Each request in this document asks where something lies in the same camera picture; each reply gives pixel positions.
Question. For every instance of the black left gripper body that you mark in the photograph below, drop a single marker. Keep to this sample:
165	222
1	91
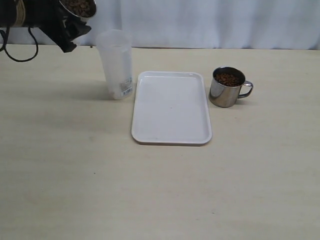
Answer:
48	15

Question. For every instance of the white curtain backdrop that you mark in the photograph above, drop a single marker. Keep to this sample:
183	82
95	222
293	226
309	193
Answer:
210	24

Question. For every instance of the brown kibble in right mug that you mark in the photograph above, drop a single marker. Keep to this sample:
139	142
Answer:
228	80

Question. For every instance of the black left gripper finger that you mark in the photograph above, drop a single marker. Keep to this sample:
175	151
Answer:
76	28

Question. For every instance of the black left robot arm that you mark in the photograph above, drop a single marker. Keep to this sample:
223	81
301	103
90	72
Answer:
12	14

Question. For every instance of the brown kibble in left mug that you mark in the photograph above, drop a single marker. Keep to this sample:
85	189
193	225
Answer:
78	7

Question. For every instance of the white plastic tray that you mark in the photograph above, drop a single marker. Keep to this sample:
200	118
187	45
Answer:
171	108

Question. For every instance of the steel mug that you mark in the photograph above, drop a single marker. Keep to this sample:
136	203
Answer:
226	97
93	10

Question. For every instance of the brown kibble in mug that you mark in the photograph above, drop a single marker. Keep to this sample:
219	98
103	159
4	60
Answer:
228	80
78	7

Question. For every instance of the translucent plastic tumbler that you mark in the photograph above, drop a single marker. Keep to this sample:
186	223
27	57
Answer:
115	51

